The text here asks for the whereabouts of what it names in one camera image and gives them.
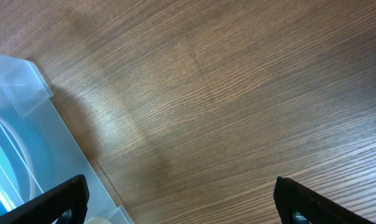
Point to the dark blue bowl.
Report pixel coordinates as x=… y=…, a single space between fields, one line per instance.
x=18 y=183

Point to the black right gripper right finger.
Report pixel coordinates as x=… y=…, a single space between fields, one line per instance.
x=296 y=203

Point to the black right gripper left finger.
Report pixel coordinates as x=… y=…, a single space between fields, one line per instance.
x=65 y=203

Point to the yellow plastic cup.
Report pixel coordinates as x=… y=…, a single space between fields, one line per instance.
x=97 y=220

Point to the clear plastic storage container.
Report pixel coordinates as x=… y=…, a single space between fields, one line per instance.
x=25 y=102

